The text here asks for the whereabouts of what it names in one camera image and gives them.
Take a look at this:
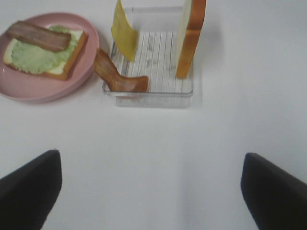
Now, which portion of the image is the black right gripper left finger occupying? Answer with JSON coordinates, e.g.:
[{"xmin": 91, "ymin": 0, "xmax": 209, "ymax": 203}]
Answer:
[{"xmin": 0, "ymin": 150, "xmax": 62, "ymax": 230}]

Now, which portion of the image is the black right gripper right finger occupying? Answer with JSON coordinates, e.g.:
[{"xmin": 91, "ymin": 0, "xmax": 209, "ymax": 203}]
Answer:
[{"xmin": 240, "ymin": 153, "xmax": 307, "ymax": 230}]

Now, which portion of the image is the green lettuce leaf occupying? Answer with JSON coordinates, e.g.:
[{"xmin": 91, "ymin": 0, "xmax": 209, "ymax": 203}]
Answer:
[{"xmin": 10, "ymin": 25, "xmax": 83, "ymax": 74}]

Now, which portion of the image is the brown bacon strip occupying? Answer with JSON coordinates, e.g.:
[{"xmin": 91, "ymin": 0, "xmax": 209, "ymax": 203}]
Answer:
[
  {"xmin": 94, "ymin": 48, "xmax": 149, "ymax": 92},
  {"xmin": 6, "ymin": 21, "xmax": 71, "ymax": 52}
]

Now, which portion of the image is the bread slice with brown crust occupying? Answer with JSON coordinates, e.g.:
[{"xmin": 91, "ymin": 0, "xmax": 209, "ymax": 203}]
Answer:
[{"xmin": 3, "ymin": 31, "xmax": 87, "ymax": 81}]

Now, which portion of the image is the pink round plate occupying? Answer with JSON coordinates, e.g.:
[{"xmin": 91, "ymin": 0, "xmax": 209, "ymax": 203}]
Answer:
[{"xmin": 0, "ymin": 12, "xmax": 99, "ymax": 103}]

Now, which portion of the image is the yellow cheese slice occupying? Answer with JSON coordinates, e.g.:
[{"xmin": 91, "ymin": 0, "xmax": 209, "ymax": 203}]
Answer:
[{"xmin": 111, "ymin": 0, "xmax": 139, "ymax": 62}]

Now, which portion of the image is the upright bread slice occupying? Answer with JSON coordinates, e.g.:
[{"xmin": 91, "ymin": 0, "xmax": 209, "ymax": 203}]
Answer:
[{"xmin": 175, "ymin": 0, "xmax": 206, "ymax": 79}]

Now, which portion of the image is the clear plastic right container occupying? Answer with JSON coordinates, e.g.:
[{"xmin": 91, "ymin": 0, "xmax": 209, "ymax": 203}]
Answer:
[{"xmin": 102, "ymin": 7, "xmax": 194, "ymax": 108}]

